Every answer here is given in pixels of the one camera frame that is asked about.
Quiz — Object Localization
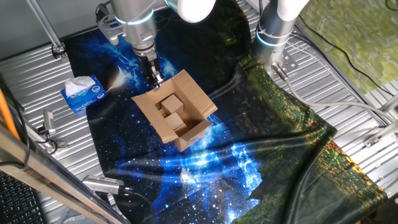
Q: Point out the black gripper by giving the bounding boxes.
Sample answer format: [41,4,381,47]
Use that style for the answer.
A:
[137,53,165,91]

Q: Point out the cardboard box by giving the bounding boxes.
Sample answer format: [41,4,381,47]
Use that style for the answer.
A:
[131,68,218,152]

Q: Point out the blue tissue box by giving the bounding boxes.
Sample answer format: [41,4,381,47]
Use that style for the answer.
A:
[60,74,108,113]

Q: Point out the white tissue sheet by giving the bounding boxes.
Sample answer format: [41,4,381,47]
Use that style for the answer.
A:
[64,75,96,96]

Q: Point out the galaxy and forest print cloth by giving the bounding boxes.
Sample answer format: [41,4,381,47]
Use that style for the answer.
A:
[63,0,389,224]

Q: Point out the metal stand pole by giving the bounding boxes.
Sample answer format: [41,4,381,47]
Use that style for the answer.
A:
[26,0,68,60]

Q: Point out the orange stick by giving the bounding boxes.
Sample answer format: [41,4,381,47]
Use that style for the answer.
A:
[0,86,21,141]

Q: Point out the grey towel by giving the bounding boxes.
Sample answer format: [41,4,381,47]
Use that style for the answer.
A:
[57,207,105,224]

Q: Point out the black keyboard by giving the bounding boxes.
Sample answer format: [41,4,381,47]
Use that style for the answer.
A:
[0,170,47,224]

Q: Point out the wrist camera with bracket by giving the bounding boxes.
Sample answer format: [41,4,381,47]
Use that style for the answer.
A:
[95,2,121,46]

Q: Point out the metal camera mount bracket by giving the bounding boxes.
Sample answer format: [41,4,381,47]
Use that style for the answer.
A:
[37,124,68,149]

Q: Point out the black camera cable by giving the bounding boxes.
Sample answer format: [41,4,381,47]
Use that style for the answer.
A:
[123,188,156,224]

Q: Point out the silver depth camera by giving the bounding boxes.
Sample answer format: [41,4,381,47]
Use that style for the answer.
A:
[81,174,125,196]

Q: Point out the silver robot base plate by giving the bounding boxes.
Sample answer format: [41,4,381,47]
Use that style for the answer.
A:
[269,51,299,78]

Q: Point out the thick black cable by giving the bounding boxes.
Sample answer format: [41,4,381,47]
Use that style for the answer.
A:
[0,73,32,166]

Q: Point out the aluminium frame bar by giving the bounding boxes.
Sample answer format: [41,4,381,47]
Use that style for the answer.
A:
[0,124,131,224]

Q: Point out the grey robot hose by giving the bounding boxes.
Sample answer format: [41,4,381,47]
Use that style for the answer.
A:
[271,62,398,124]

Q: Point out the black floor cable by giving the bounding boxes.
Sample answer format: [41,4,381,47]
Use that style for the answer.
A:
[297,14,396,97]

